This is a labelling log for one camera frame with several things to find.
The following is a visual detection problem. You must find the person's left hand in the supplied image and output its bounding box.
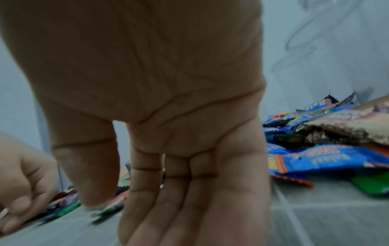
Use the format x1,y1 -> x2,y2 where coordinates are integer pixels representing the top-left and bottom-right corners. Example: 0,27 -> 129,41
0,132 -> 60,236

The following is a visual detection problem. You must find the person's right hand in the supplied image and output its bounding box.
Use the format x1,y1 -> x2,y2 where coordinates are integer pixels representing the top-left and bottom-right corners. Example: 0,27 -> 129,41
0,0 -> 271,246

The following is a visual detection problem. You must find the pile of colourful candies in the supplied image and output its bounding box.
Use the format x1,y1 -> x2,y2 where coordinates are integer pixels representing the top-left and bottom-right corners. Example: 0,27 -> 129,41
36,91 -> 389,227

